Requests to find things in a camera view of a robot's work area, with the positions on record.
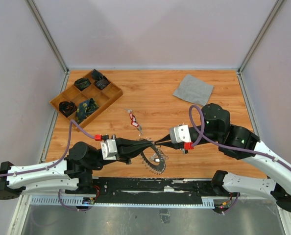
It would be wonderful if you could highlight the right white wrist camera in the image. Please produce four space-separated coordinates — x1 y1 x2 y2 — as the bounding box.
169 125 192 143

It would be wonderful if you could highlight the metal disc keyring holder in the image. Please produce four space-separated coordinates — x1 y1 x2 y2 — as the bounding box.
139 143 168 175

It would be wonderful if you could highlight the purple cable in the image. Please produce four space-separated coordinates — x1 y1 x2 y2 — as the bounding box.
184 104 291 181
0 119 102 193

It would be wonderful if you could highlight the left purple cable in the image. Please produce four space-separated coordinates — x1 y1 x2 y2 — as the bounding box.
0 119 102 193

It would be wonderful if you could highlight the black rolled belt fabric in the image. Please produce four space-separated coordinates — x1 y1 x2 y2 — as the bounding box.
59 101 77 118

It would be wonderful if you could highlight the blue patterned folded fabric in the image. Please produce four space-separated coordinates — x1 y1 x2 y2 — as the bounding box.
75 98 99 124

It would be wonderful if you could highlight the wooden compartment tray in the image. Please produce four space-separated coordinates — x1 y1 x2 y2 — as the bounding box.
50 71 123 128

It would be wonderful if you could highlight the dark green rolled fabric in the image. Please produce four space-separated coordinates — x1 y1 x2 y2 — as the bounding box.
74 78 91 91

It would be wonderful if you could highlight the dark rolled fabric back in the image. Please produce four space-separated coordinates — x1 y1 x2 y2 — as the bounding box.
91 70 104 81

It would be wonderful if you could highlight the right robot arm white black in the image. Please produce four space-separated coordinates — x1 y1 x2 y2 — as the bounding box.
156 103 291 212

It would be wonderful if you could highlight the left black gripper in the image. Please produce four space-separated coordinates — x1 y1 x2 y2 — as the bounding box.
90 135 154 169

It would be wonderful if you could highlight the red key tag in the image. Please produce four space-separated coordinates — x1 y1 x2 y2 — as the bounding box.
129 113 136 122
131 121 139 127

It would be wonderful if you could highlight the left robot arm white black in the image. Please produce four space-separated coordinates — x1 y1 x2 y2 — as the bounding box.
0 138 153 200

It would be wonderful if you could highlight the grey slotted cable duct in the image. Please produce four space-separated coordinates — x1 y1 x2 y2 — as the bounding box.
30 196 215 209

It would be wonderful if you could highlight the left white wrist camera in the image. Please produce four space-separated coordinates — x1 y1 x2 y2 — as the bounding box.
100 139 118 161

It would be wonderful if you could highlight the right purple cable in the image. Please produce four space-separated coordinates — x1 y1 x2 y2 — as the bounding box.
184 104 291 181

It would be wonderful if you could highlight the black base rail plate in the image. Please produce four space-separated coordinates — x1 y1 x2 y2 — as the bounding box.
61 177 230 205

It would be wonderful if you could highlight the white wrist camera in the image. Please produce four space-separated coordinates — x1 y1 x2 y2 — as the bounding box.
169 125 192 143
100 139 118 161

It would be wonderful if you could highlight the grey cloth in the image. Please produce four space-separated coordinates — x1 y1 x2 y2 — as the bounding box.
173 74 214 106

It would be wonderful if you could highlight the dark rolled fabric right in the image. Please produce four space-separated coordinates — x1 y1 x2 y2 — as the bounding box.
95 79 110 90

